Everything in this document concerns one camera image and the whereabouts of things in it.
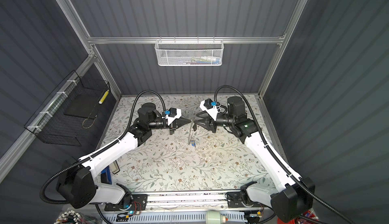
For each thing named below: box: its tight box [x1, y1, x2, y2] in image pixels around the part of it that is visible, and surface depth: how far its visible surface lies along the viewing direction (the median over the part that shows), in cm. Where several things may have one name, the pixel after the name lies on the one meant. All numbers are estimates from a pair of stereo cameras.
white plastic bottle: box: [205, 210, 226, 224], surface depth 64 cm
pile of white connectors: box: [53, 209, 82, 224], surface depth 57 cm
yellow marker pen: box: [98, 89, 110, 105], surface depth 83 cm
